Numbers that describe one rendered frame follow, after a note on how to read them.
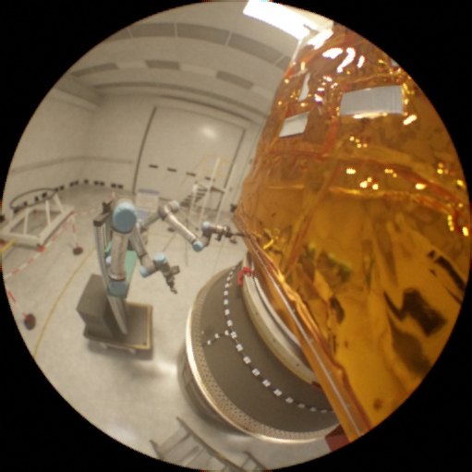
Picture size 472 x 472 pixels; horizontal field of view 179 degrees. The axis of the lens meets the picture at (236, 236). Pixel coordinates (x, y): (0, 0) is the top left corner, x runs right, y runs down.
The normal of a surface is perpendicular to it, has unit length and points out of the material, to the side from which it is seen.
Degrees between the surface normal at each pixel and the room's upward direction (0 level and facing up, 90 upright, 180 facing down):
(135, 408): 0
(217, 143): 90
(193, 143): 90
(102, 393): 0
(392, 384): 90
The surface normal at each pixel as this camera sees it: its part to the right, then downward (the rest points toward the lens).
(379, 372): -0.93, -0.18
